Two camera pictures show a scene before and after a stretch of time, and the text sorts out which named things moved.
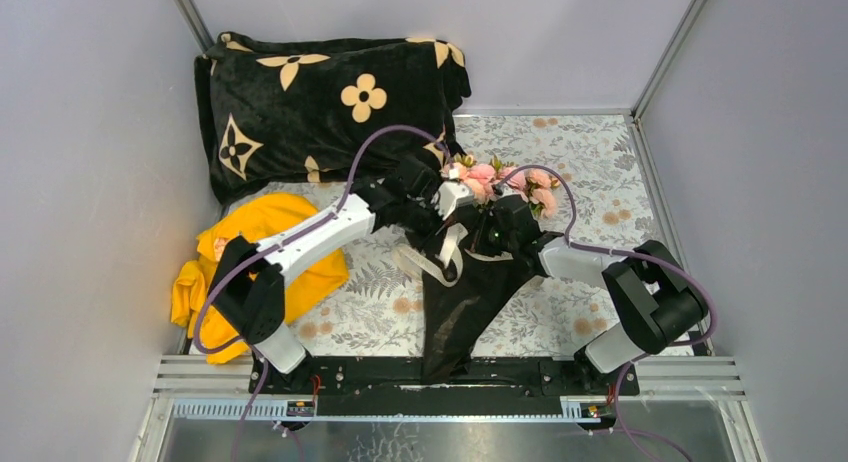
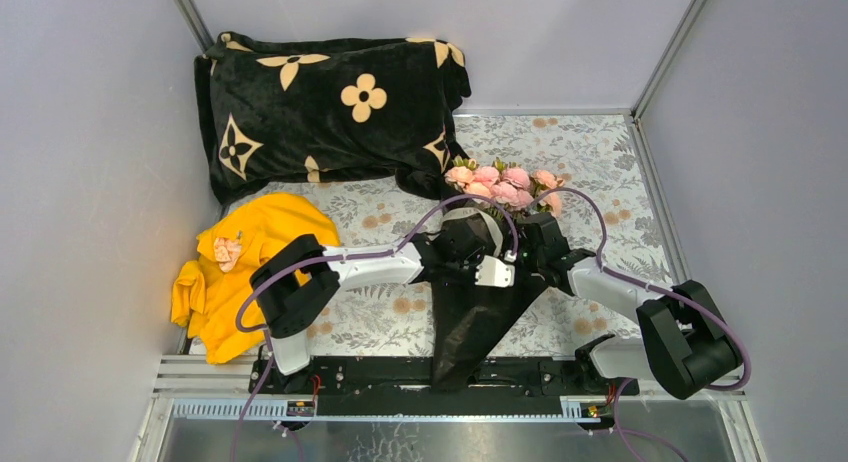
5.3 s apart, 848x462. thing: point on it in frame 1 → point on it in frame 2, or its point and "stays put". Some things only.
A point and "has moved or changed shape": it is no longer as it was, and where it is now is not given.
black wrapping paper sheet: (456, 318) has moved or changed shape
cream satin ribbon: (432, 266) has moved or changed shape
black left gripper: (429, 203) → (474, 257)
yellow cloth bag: (304, 287) stays put
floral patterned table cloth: (605, 203) stays put
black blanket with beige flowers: (277, 109) stays put
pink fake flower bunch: (534, 187) stays put
